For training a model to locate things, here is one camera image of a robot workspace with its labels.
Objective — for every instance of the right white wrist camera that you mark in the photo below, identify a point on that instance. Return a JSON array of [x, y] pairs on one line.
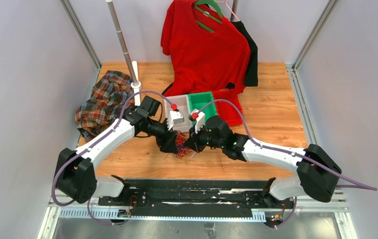
[[199, 119]]

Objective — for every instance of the pink clothes hanger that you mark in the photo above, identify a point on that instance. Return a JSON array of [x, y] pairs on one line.
[[232, 6]]

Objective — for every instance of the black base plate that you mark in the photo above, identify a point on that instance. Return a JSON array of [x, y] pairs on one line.
[[192, 199]]

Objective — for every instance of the black t-shirt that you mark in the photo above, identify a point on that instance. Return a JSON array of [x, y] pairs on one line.
[[251, 77]]

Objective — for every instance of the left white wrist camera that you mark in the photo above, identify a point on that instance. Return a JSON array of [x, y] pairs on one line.
[[174, 117]]

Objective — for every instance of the metal rack pole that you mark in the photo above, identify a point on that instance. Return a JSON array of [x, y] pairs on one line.
[[120, 36]]

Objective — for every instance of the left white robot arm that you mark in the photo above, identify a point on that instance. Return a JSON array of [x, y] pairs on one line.
[[75, 170]]

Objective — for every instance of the red t-shirt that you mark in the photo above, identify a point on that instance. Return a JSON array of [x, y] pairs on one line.
[[205, 55]]

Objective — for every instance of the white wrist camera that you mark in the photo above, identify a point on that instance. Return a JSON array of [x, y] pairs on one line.
[[174, 117], [199, 119]]

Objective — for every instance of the green plastic bin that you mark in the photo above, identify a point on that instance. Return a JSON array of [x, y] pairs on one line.
[[198, 100]]

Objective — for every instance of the red plastic bin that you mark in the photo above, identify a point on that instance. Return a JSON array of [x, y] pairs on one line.
[[226, 111]]

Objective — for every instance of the plaid flannel shirt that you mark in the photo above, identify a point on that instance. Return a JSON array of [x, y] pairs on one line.
[[109, 96]]

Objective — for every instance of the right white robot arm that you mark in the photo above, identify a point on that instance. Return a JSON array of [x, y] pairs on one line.
[[315, 172]]

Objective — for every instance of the green clothes hanger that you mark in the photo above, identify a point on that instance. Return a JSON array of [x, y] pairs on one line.
[[208, 15]]

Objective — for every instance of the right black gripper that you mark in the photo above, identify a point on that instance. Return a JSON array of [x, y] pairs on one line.
[[192, 142]]

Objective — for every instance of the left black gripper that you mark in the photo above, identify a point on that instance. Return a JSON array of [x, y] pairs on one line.
[[167, 143]]

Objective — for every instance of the white plastic bin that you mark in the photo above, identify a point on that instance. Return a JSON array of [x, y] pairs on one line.
[[182, 103]]

